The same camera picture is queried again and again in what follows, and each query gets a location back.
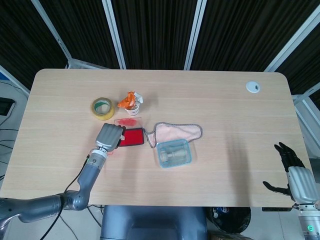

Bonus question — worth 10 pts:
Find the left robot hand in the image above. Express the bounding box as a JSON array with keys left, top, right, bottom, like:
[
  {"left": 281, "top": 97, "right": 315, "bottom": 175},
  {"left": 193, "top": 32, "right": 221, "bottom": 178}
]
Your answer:
[{"left": 94, "top": 122, "right": 126, "bottom": 152}]

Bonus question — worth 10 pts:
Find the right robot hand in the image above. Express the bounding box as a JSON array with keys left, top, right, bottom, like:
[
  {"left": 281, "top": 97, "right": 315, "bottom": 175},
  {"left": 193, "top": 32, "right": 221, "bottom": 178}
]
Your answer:
[{"left": 262, "top": 141, "right": 318, "bottom": 204}]

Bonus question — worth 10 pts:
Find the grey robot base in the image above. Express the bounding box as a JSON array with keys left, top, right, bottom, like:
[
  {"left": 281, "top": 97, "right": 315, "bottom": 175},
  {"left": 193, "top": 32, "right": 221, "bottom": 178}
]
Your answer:
[{"left": 99, "top": 205, "right": 208, "bottom": 240}]

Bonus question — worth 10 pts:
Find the yellow tape roll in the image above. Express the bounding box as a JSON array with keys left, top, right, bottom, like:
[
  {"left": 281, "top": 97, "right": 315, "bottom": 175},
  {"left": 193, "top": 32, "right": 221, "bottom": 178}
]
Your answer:
[{"left": 90, "top": 96, "right": 116, "bottom": 121}]

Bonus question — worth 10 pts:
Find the red ink pad black case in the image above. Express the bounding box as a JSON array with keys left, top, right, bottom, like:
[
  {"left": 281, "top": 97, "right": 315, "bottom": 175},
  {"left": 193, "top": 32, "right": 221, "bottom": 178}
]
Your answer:
[{"left": 117, "top": 127, "right": 145, "bottom": 148}]

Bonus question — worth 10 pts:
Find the clear ink pad lid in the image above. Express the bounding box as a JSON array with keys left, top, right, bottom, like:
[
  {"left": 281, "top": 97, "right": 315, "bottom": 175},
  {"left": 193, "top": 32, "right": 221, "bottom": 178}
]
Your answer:
[{"left": 114, "top": 116, "right": 144, "bottom": 130}]

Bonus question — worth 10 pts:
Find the white paper cup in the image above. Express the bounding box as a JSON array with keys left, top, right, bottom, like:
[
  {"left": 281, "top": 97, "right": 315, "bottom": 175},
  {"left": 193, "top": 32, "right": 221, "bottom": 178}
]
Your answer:
[{"left": 124, "top": 103, "right": 141, "bottom": 117}]

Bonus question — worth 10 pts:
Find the black bar under table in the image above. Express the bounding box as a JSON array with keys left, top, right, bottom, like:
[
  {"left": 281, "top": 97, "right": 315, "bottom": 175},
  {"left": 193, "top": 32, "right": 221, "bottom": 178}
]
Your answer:
[{"left": 261, "top": 206, "right": 294, "bottom": 212}]

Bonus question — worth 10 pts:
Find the crumpled orange wrapper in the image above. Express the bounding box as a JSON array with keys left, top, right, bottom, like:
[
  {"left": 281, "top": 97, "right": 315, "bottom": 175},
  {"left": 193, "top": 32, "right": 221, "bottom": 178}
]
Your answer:
[{"left": 117, "top": 91, "right": 145, "bottom": 110}]

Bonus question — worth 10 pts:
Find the pink cloth grey edging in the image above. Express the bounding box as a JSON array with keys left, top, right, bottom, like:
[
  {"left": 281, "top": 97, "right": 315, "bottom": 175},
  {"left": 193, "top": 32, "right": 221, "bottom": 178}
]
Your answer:
[{"left": 144, "top": 121, "right": 203, "bottom": 150}]

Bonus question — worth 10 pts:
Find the black trash bin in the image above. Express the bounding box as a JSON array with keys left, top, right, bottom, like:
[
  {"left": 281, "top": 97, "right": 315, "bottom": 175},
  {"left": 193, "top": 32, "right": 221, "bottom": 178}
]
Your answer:
[{"left": 208, "top": 206, "right": 252, "bottom": 236}]

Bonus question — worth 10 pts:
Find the clear blue plastic box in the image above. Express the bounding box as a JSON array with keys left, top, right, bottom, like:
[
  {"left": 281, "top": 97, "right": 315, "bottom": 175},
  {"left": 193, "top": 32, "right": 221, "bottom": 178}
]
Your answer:
[{"left": 156, "top": 139, "right": 195, "bottom": 170}]

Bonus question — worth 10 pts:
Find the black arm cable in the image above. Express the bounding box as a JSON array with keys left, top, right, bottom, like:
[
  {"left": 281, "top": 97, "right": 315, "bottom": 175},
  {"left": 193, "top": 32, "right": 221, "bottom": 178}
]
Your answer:
[{"left": 41, "top": 156, "right": 91, "bottom": 240}]

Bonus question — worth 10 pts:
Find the wooden handle stamp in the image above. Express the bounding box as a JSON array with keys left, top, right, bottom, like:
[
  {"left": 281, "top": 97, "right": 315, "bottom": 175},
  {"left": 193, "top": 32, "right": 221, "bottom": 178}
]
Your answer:
[{"left": 159, "top": 147, "right": 188, "bottom": 163}]

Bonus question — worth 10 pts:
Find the white partition post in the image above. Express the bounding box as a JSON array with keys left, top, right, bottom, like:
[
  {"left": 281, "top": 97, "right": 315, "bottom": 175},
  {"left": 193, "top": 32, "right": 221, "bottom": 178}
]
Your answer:
[
  {"left": 29, "top": 0, "right": 76, "bottom": 70},
  {"left": 183, "top": 0, "right": 208, "bottom": 71},
  {"left": 101, "top": 0, "right": 127, "bottom": 70},
  {"left": 263, "top": 9, "right": 320, "bottom": 73}
]

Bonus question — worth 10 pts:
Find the white round cable grommet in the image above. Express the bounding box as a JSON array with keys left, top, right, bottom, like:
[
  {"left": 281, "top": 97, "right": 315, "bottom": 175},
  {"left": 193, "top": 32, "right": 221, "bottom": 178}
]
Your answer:
[{"left": 245, "top": 81, "right": 261, "bottom": 94}]

